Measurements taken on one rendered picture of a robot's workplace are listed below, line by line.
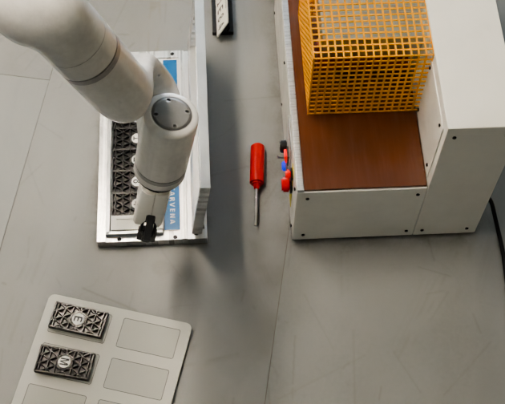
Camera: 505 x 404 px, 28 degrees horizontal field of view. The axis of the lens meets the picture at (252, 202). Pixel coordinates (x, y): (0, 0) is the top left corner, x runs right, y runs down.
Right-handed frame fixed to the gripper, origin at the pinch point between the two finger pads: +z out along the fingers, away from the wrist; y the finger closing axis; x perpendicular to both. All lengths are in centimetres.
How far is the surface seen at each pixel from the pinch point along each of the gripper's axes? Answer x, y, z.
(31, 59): -29, -44, 19
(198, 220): 9.0, -4.1, 4.6
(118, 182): -6.6, -15.0, 13.9
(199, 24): 3.5, -38.7, -8.4
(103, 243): -7.4, -2.2, 15.6
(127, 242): -2.9, -2.8, 14.9
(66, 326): -11.2, 14.8, 17.6
